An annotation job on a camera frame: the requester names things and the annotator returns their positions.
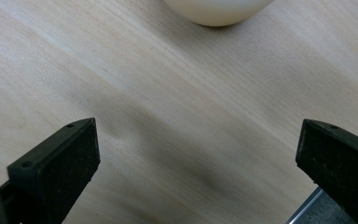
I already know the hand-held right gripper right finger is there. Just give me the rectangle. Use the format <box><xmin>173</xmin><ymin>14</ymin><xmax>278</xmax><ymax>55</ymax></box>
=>
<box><xmin>295</xmin><ymin>119</ymin><xmax>358</xmax><ymax>224</ymax></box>

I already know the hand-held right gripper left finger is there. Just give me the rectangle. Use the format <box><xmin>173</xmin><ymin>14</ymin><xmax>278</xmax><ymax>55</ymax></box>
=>
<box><xmin>0</xmin><ymin>117</ymin><xmax>102</xmax><ymax>224</ymax></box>

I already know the cream white round bowl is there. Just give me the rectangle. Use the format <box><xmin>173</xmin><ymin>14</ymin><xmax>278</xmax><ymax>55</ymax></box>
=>
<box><xmin>162</xmin><ymin>0</ymin><xmax>275</xmax><ymax>27</ymax></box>

